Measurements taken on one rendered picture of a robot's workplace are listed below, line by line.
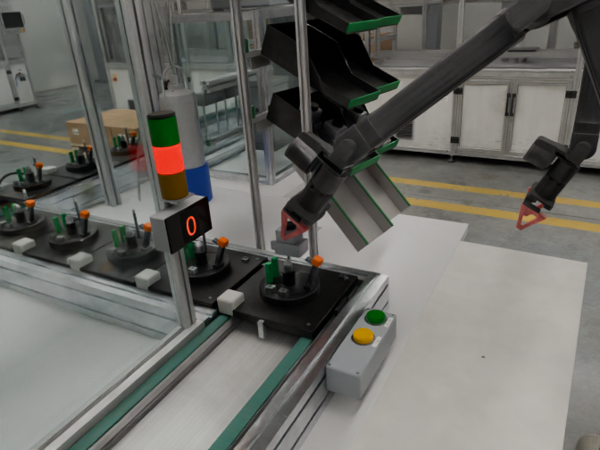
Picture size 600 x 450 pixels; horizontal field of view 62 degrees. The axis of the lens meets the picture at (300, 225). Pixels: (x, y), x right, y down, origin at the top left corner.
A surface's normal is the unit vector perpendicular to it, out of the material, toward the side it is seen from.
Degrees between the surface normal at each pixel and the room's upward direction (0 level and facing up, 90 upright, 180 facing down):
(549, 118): 90
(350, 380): 90
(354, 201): 45
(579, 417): 0
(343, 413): 0
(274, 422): 0
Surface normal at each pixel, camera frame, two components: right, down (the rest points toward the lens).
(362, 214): 0.51, -0.49
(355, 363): -0.06, -0.91
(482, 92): -0.51, 0.39
